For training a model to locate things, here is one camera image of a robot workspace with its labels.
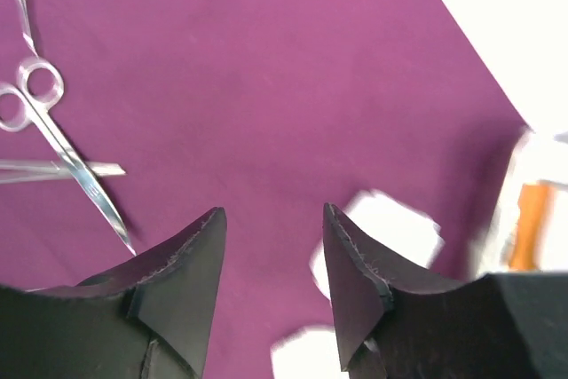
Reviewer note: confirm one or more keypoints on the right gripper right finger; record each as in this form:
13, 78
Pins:
395, 319

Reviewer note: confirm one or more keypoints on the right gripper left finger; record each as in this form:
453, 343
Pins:
149, 317

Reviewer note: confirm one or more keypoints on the steel surgical scissors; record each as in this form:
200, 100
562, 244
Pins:
36, 110

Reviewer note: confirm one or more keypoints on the white gauze pad far right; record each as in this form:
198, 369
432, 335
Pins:
409, 232

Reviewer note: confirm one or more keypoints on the white gauze pad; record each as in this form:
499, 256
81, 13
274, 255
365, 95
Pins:
409, 232
309, 353

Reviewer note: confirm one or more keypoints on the stainless steel tray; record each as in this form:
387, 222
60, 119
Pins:
534, 159

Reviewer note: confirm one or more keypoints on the purple cloth drape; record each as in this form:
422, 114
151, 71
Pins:
270, 109

